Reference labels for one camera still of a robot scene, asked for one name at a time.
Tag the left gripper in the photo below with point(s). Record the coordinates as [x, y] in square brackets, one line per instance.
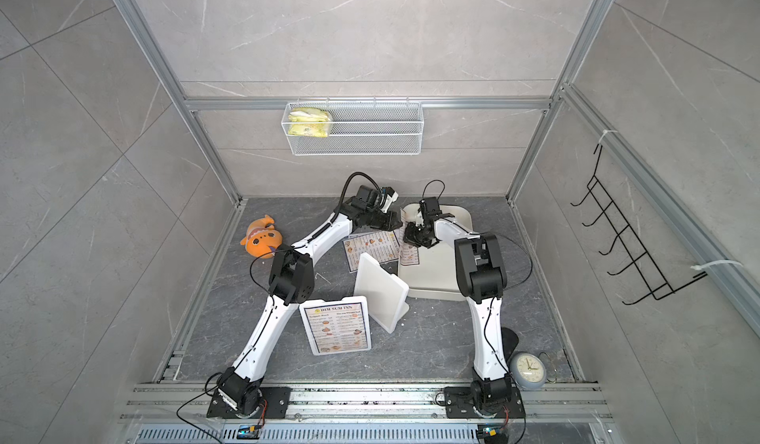
[391, 225]

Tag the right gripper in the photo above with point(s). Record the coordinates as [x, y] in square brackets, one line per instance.
[411, 236]

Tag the old dim sum menu sheet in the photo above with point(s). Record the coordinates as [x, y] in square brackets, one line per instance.
[383, 246]

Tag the menu holder with menu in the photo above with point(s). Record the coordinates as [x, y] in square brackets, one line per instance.
[386, 294]

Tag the white menu holder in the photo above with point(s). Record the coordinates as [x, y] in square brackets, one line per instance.
[335, 325]

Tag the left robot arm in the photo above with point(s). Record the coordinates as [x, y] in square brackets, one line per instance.
[291, 282]

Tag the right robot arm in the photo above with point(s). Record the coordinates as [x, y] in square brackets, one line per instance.
[481, 278]

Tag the cream plastic tray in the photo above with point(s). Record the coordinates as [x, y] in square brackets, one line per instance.
[434, 278]

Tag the orange plush toy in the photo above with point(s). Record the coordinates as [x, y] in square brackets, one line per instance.
[262, 238]

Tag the yellow snack packet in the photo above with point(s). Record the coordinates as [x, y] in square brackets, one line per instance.
[309, 122]

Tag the small analog clock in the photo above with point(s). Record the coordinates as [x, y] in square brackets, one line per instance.
[528, 371]

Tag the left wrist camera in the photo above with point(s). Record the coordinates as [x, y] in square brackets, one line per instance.
[385, 199]

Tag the white wire mesh basket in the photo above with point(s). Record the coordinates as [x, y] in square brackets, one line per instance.
[362, 128]

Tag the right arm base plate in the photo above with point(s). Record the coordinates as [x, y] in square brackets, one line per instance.
[461, 403]

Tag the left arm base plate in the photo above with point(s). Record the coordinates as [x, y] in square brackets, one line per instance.
[274, 401]

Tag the black wire hook rack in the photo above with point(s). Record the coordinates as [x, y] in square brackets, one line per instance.
[627, 240]

